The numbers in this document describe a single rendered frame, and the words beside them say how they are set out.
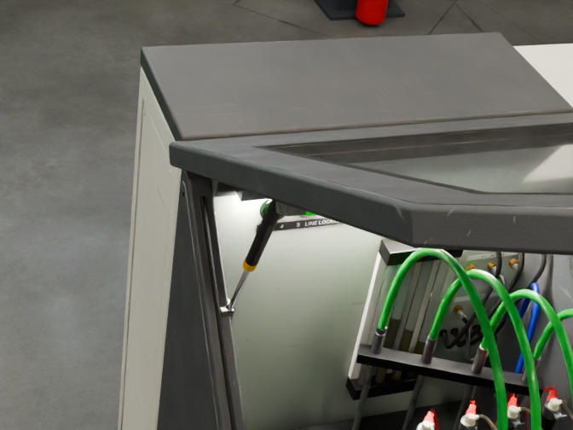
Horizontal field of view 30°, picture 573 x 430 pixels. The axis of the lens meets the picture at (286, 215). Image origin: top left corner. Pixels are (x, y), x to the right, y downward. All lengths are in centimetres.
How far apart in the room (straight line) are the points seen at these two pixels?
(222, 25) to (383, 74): 340
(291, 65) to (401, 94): 19
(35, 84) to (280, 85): 293
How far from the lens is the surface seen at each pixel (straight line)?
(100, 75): 473
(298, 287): 183
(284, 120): 169
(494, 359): 152
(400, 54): 194
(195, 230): 160
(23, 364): 335
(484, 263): 198
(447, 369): 190
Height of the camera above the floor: 238
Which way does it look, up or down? 37 degrees down
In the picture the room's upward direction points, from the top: 10 degrees clockwise
